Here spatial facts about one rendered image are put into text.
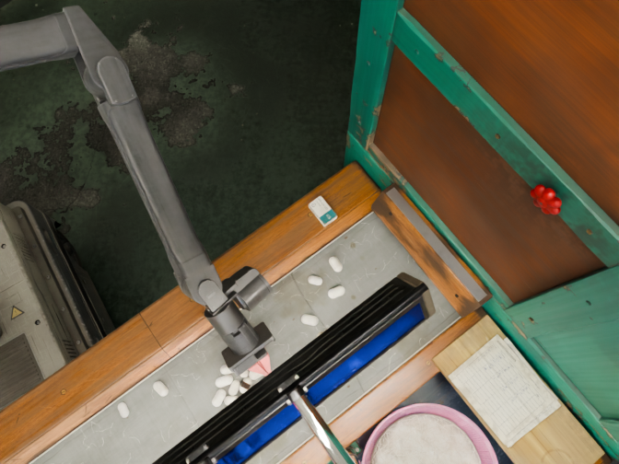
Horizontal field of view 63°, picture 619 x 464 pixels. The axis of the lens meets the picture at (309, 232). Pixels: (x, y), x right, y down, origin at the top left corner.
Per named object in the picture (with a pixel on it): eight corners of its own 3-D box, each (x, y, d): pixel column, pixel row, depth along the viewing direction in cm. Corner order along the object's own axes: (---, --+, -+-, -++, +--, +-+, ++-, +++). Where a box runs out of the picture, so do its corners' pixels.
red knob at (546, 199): (522, 197, 64) (536, 184, 60) (534, 187, 65) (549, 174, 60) (546, 222, 63) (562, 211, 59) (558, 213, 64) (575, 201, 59)
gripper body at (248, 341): (277, 342, 96) (258, 315, 92) (233, 375, 94) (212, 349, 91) (267, 327, 101) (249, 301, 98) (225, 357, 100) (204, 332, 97)
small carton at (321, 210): (308, 206, 113) (308, 203, 111) (321, 198, 113) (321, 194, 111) (324, 227, 111) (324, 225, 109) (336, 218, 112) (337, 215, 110)
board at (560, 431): (430, 359, 103) (432, 359, 101) (485, 315, 105) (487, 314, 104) (545, 504, 95) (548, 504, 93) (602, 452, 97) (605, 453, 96)
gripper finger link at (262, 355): (286, 378, 99) (262, 347, 95) (257, 401, 98) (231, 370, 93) (275, 361, 105) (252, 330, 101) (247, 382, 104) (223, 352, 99)
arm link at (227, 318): (196, 308, 93) (208, 317, 89) (224, 284, 96) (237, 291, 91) (216, 333, 96) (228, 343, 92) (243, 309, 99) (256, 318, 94)
